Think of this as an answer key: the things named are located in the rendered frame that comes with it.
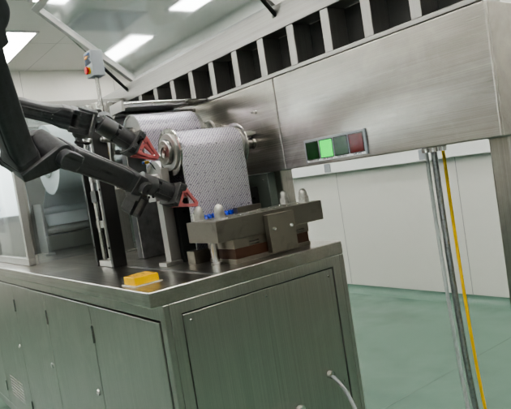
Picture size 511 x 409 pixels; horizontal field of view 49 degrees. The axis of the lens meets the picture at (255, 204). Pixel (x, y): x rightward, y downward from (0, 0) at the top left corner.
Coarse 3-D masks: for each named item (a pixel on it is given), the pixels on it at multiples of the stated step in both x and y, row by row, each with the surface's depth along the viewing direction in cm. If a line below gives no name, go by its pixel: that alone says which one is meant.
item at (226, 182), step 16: (240, 160) 184; (192, 176) 174; (208, 176) 177; (224, 176) 180; (240, 176) 184; (192, 192) 173; (208, 192) 177; (224, 192) 180; (240, 192) 184; (192, 208) 173; (208, 208) 177; (224, 208) 180
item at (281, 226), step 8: (264, 216) 164; (272, 216) 164; (280, 216) 166; (288, 216) 167; (264, 224) 164; (272, 224) 164; (280, 224) 165; (288, 224) 167; (272, 232) 163; (280, 232) 165; (288, 232) 167; (296, 232) 169; (272, 240) 163; (280, 240) 165; (288, 240) 167; (296, 240) 169; (272, 248) 163; (280, 248) 165
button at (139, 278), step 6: (126, 276) 152; (132, 276) 150; (138, 276) 148; (144, 276) 148; (150, 276) 149; (156, 276) 150; (126, 282) 151; (132, 282) 148; (138, 282) 147; (144, 282) 148
